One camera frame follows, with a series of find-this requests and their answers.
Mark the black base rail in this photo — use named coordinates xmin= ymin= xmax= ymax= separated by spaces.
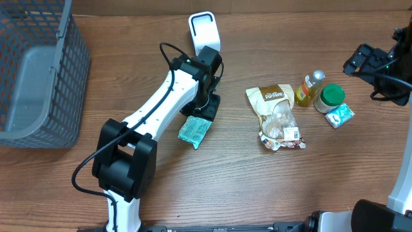
xmin=77 ymin=220 xmax=310 ymax=232

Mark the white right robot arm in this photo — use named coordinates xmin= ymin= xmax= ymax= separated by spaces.
xmin=287 ymin=25 xmax=411 ymax=231

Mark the dark grey plastic basket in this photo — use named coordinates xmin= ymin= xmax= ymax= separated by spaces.
xmin=1 ymin=0 xmax=90 ymax=148

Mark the brown Pantree snack bag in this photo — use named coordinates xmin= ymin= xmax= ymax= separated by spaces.
xmin=246 ymin=84 xmax=306 ymax=151

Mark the small teal tissue pack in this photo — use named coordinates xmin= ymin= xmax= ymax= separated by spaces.
xmin=324 ymin=103 xmax=355 ymax=128

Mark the yellow oil bottle silver cap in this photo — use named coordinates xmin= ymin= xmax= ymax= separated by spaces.
xmin=294 ymin=70 xmax=326 ymax=107

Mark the white barcode scanner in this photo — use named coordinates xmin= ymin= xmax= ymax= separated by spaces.
xmin=188 ymin=11 xmax=221 ymax=56

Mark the green lid white jar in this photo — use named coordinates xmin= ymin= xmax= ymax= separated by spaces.
xmin=314 ymin=84 xmax=345 ymax=113

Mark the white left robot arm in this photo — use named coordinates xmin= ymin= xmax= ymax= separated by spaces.
xmin=92 ymin=46 xmax=224 ymax=231

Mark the teal wet wipes pack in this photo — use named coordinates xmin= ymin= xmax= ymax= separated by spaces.
xmin=178 ymin=116 xmax=212 ymax=150

